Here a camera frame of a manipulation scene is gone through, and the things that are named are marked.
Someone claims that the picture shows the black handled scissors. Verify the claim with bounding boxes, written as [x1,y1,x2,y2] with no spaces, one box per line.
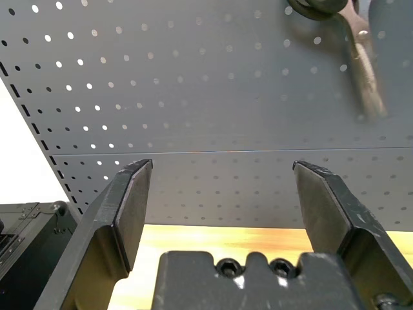
[287,0,388,122]

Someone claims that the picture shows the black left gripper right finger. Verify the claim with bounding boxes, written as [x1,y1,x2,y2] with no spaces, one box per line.
[292,160,413,310]

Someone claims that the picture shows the grey metal pegboard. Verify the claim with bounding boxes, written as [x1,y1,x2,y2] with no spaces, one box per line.
[0,0,413,233]

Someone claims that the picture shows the black equipment case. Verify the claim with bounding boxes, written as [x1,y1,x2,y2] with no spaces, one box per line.
[0,201,80,310]

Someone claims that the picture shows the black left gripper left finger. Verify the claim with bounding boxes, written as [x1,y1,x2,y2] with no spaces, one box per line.
[32,159,154,310]

